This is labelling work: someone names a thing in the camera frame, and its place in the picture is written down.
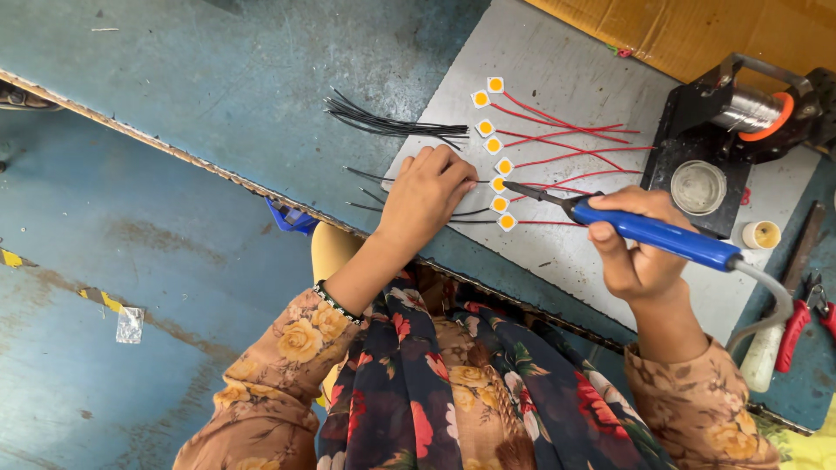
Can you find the person's left hand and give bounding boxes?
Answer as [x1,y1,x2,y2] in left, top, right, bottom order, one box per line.
[378,145,479,254]

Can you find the person's right hand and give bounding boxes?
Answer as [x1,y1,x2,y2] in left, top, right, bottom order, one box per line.
[587,185,696,306]

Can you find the blue-handled soldering iron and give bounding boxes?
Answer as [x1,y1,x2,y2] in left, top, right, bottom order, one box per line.
[502,181,744,273]

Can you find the grey metal work plate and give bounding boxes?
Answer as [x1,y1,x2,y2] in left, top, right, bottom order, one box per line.
[381,0,822,348]

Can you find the blue plastic clip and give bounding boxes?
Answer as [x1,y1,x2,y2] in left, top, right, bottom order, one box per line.
[264,197,320,236]

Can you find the black solder stand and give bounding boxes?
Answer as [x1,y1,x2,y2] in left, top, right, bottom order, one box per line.
[639,52,836,240]

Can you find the dark floral scarf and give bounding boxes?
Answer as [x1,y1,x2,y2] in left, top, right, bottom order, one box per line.
[316,269,678,470]

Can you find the round metal flux tin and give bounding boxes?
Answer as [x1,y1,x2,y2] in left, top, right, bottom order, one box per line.
[670,160,728,217]

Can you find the brown cardboard box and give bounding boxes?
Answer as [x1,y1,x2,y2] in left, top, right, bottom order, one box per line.
[522,0,836,94]

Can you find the brown floral dress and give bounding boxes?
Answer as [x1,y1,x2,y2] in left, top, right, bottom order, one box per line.
[172,264,785,470]

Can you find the solder spool with orange rim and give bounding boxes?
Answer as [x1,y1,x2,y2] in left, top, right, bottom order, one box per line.
[708,84,796,143]

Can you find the small white cup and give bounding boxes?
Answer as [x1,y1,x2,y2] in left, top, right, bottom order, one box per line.
[742,220,782,251]

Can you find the clear plastic wrapper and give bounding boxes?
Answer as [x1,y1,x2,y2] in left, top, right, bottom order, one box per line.
[115,306,145,345]

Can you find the brown metal bar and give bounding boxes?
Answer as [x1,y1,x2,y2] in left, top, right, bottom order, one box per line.
[779,200,828,296]

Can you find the yellow cloth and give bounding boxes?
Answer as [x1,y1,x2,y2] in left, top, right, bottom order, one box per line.
[754,392,836,470]

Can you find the row of red-wired LED chips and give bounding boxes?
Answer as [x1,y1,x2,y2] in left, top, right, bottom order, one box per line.
[470,76,657,234]

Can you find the bunch of loose black wires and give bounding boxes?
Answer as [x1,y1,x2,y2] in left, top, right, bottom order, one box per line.
[323,86,471,153]

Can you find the beaded bracelet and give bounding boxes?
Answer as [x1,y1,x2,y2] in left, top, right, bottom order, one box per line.
[312,280,365,326]

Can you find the grey soldering iron cable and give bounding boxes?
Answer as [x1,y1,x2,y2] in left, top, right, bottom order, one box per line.
[726,256,796,356]

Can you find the red-handled pliers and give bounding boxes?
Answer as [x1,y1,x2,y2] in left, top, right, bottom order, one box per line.
[775,272,836,374]

